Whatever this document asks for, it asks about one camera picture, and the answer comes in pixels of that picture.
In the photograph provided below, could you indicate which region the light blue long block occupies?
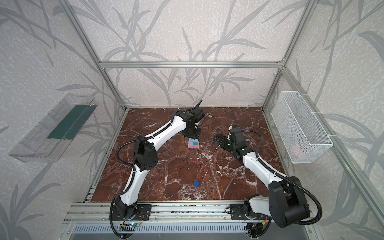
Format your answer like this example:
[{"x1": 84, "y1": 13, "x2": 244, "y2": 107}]
[{"x1": 189, "y1": 138, "x2": 199, "y2": 144}]

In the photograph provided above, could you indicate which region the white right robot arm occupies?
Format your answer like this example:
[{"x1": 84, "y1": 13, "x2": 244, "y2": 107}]
[{"x1": 213, "y1": 126, "x2": 323, "y2": 228}]

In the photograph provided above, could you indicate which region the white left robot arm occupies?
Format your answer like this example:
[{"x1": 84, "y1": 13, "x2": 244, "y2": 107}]
[{"x1": 109, "y1": 106, "x2": 205, "y2": 222}]

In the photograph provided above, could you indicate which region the pink object in basket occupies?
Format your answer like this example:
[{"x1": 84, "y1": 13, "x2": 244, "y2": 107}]
[{"x1": 292, "y1": 144, "x2": 305, "y2": 159}]

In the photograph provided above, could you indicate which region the white wire mesh basket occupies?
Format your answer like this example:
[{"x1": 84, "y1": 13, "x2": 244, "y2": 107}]
[{"x1": 271, "y1": 91, "x2": 333, "y2": 164}]

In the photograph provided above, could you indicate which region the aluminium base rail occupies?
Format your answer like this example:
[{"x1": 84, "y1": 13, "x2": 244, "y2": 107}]
[{"x1": 62, "y1": 200, "x2": 316, "y2": 224}]

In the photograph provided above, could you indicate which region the clear plastic wall tray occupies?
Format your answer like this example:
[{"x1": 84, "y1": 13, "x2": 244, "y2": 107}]
[{"x1": 9, "y1": 94, "x2": 98, "y2": 163}]

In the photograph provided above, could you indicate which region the aluminium enclosure frame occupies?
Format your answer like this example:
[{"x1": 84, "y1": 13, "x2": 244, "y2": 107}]
[{"x1": 59, "y1": 1, "x2": 384, "y2": 224}]

